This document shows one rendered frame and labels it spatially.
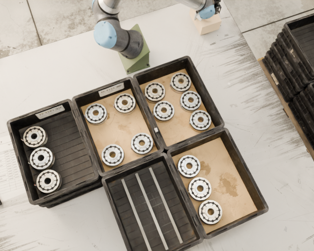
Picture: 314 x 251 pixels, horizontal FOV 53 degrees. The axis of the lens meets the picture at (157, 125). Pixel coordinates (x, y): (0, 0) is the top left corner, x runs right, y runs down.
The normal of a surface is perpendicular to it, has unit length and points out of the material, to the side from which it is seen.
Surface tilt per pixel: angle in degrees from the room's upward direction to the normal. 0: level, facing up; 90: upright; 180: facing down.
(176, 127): 0
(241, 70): 0
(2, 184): 0
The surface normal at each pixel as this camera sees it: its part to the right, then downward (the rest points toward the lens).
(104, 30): -0.55, 0.10
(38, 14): 0.03, -0.33
